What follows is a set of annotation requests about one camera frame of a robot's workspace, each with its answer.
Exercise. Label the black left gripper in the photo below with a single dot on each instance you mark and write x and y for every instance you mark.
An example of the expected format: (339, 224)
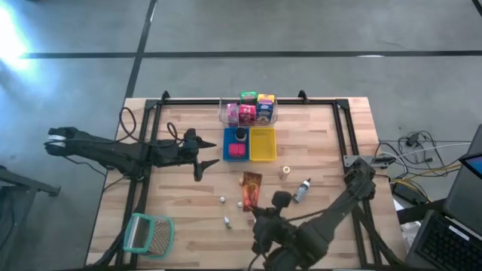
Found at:
(186, 152)

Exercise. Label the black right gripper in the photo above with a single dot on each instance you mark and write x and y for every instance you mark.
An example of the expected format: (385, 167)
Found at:
(276, 229)

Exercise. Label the orange black snack packet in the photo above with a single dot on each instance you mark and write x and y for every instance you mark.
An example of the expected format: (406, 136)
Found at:
(251, 190)

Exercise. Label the red-lidded patterned paprika tin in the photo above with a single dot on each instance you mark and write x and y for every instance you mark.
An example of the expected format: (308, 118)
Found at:
(237, 150)

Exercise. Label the garlic powder jar black lid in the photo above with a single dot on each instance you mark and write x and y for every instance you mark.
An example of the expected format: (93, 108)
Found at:
(241, 134)

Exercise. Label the small orange bottle yellow cap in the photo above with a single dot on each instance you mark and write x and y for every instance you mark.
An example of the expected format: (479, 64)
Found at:
(240, 182)

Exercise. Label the tall yellow squeeze bottle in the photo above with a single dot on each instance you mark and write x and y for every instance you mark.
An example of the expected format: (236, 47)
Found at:
(284, 172)

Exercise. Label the red Froot Loops cereal box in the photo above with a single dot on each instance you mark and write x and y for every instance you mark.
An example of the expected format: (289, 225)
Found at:
(247, 114)

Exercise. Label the blue Frosted Flakes cereal box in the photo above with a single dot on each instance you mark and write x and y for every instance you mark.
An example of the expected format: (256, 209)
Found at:
(264, 112)

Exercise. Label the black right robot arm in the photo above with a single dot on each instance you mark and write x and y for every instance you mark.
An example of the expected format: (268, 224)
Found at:
(331, 214)

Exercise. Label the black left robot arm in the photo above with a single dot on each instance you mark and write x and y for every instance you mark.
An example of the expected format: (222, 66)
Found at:
(113, 154)

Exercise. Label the blue plastic basket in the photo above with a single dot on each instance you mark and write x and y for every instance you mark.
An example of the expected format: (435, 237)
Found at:
(226, 137)

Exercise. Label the clear plastic bin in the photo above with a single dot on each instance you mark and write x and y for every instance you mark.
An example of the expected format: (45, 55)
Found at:
(223, 120)

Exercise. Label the pink cereal box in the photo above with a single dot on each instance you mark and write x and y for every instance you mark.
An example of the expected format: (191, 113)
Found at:
(232, 114)

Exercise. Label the yellow plastic basket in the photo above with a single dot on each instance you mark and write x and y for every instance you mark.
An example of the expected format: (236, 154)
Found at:
(263, 145)

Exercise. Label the green cereal box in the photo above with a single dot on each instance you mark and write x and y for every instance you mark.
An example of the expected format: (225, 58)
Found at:
(248, 97)

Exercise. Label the black power brick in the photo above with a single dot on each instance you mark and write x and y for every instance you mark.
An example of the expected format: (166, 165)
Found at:
(406, 192)

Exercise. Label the white paper sheet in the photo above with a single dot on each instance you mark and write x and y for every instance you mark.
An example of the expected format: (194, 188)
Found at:
(409, 231)

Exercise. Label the black metal stand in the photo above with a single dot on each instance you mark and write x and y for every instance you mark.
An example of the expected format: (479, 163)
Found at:
(26, 184)

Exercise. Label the black laptop keyboard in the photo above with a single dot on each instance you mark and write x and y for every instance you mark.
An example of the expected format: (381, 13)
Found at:
(444, 248)

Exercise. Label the grey laptop blue screen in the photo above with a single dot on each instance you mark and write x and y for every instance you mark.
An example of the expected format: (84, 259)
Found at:
(467, 195)

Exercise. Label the black metal table frame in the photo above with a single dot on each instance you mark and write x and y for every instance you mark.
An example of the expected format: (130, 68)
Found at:
(188, 101)

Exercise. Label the grey metal base plate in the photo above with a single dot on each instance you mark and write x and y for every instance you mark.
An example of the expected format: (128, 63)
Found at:
(350, 161)

